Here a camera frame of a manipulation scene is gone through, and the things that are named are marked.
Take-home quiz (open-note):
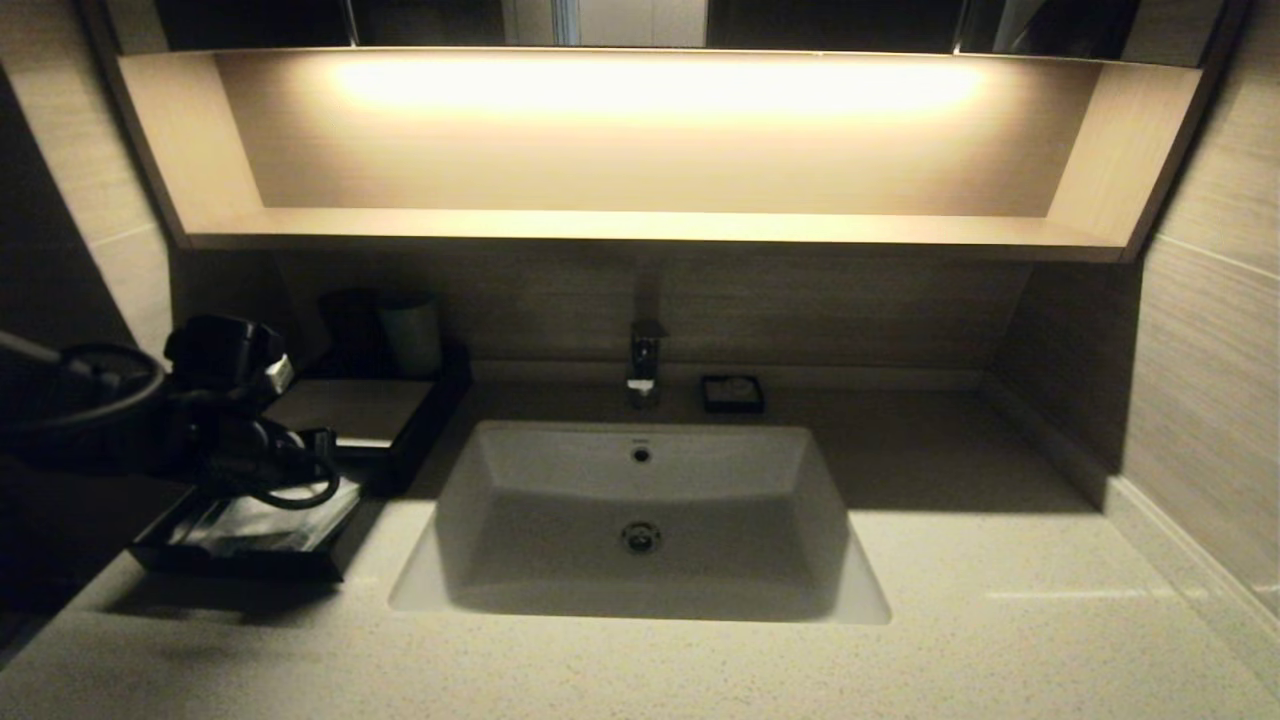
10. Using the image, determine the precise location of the white shower cap packet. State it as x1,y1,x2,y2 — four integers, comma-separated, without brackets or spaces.
170,478,363,556

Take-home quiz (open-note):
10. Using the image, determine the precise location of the dark grey tumbler cup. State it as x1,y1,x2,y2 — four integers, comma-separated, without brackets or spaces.
318,288,391,379

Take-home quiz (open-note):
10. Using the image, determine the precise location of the black pull-out box drawer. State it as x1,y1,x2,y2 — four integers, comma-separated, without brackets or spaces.
128,462,393,583

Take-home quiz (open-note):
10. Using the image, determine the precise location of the light grey tumbler cup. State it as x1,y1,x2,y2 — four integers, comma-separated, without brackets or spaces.
378,291,446,379

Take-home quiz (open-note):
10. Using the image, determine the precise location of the white ceramic sink basin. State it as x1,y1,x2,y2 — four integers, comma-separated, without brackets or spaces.
388,420,893,626

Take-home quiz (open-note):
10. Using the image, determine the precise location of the chrome faucet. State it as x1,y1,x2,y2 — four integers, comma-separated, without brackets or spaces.
627,318,669,406

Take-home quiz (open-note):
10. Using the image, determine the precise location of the black soap dish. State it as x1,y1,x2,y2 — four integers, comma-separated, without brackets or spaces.
701,374,767,415

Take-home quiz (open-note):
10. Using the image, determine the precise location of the warm shelf light strip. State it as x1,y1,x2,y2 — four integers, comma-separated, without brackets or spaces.
340,65,986,116

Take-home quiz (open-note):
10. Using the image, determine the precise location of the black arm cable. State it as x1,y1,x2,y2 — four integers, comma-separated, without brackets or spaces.
0,343,342,512

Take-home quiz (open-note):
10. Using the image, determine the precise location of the wooden wall shelf niche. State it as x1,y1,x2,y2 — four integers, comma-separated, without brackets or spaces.
85,45,1246,266

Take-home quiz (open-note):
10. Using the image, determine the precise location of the wall mirror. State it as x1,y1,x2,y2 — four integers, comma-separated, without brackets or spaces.
105,0,1226,71

